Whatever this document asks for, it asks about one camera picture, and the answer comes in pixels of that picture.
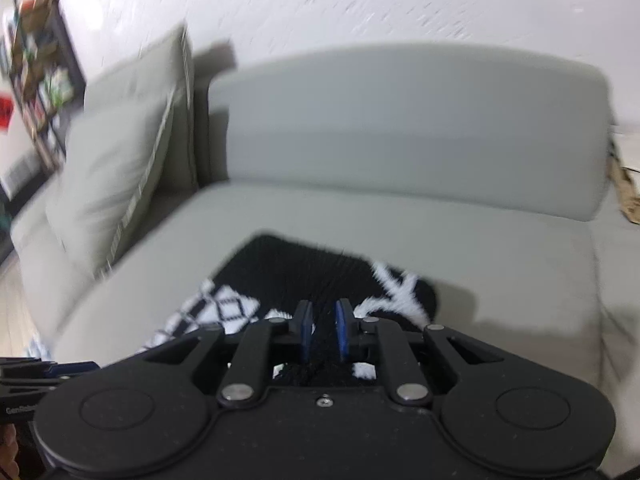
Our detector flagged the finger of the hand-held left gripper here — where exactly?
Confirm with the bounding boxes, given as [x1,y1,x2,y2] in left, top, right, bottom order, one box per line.
[0,357,101,387]

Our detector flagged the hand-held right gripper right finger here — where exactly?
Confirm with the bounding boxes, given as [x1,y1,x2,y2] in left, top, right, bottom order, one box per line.
[334,298,503,406]

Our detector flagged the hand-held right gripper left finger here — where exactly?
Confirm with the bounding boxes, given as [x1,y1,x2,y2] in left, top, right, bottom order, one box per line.
[130,300,316,406]

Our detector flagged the black patterned knit sweater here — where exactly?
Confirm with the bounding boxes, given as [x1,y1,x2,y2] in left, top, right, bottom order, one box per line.
[135,230,441,386]

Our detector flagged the person's left hand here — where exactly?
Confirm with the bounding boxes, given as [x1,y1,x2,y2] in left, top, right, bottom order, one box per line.
[0,424,22,480]

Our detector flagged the small beige cushion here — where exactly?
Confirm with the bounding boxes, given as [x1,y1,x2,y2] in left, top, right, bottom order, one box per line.
[45,87,178,281]

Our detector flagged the grey sofa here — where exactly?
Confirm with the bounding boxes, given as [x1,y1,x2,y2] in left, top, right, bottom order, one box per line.
[10,42,640,478]

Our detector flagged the black shelf rack with items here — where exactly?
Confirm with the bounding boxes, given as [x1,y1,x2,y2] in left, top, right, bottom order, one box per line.
[2,0,88,171]

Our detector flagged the large beige cushion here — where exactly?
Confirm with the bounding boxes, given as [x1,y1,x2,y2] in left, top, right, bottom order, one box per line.
[82,22,201,196]

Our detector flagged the tan folded garment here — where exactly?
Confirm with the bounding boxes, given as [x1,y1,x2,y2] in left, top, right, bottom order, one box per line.
[607,135,640,223]

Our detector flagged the red wall sign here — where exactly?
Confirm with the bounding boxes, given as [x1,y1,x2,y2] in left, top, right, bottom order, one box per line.
[0,92,16,133]

